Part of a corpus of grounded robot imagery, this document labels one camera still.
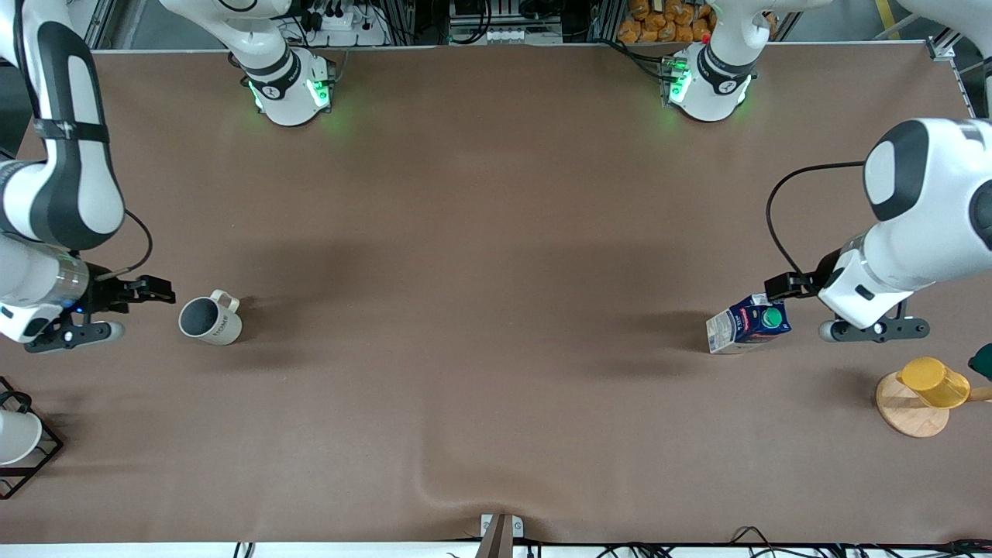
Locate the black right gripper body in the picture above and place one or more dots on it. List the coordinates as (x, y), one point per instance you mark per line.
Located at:
(103, 294)

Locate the dark green cup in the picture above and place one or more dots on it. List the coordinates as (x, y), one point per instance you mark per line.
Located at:
(984, 363)

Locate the yellow plastic cup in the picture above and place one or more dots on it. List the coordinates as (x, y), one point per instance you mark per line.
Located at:
(934, 384)

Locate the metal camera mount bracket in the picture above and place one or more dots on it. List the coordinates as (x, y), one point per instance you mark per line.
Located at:
(501, 535)

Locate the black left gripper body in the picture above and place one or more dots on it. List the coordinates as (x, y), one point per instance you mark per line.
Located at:
(820, 280)

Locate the round wooden cup stand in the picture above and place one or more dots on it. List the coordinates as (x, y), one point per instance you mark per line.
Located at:
(911, 415)

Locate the aluminium frame profile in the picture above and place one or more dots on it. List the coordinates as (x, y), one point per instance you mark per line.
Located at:
(942, 48)

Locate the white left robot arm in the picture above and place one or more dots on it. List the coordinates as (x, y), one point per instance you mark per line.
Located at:
(938, 194)

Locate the blue white milk carton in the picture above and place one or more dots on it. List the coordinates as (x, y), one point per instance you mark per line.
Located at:
(736, 329)

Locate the white cup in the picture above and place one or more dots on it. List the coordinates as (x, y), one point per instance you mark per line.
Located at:
(15, 438)

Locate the white power strip with plugs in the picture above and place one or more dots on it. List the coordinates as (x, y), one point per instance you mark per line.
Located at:
(341, 23)

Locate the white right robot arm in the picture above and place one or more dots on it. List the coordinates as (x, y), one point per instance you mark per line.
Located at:
(77, 155)

